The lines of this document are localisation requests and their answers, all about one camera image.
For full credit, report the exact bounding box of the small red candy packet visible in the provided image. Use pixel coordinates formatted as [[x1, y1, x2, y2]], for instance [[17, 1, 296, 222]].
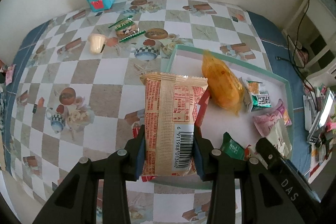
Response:
[[244, 144, 258, 160]]

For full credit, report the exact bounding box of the green milk snack packet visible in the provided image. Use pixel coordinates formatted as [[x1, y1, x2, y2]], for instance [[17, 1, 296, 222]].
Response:
[[220, 132, 245, 160]]

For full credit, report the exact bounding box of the pink swiss roll packet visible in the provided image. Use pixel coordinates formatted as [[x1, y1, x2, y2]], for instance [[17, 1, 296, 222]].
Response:
[[253, 99, 292, 137]]

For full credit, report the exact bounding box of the green white Korean snack packet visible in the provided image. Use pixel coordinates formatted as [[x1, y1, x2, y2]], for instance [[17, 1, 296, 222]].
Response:
[[240, 78, 272, 113]]

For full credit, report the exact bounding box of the yellow bagged cake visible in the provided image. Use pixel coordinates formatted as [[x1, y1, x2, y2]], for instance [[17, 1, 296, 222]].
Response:
[[202, 51, 244, 116]]

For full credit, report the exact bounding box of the orange striped cake packet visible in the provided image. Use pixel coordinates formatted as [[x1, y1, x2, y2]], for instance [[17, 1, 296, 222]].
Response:
[[140, 72, 208, 176]]

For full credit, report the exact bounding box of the green edged milk biscuit packet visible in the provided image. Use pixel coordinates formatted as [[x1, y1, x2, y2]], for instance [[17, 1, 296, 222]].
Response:
[[108, 15, 146, 43]]

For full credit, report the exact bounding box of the beige persimmon cake packet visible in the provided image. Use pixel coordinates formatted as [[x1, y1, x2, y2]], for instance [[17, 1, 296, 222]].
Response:
[[266, 119, 292, 159]]

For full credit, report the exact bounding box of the smartphone on stand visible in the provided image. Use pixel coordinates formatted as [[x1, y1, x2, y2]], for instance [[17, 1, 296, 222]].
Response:
[[307, 88, 334, 144]]

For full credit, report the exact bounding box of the white phone stand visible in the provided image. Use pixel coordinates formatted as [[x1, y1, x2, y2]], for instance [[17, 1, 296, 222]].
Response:
[[302, 95, 317, 131]]

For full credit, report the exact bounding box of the teal shallow cardboard tray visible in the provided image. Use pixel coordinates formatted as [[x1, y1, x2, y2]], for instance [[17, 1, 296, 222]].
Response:
[[146, 44, 295, 190]]

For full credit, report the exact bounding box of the checkered patterned tablecloth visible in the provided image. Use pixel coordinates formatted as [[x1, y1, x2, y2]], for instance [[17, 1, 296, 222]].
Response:
[[3, 0, 310, 222]]

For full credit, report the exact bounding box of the small pink sachet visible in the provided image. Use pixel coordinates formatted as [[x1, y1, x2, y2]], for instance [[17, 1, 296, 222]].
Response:
[[5, 64, 16, 86]]

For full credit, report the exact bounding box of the white lattice shelf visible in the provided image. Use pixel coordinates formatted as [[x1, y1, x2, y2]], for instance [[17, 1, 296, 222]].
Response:
[[282, 0, 335, 86]]

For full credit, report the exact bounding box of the black charging cable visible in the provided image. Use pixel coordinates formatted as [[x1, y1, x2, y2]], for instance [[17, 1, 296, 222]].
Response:
[[275, 0, 320, 111]]

